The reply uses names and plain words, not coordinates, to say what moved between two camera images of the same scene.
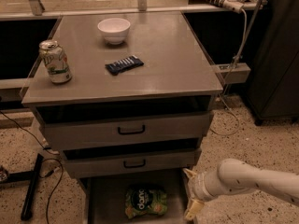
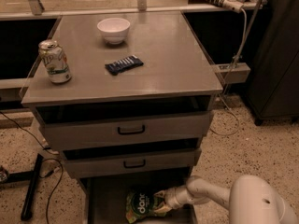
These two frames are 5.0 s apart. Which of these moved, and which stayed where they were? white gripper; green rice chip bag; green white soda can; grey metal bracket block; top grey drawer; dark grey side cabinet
Moved: green rice chip bag; white gripper
Stayed: top grey drawer; grey metal bracket block; dark grey side cabinet; green white soda can
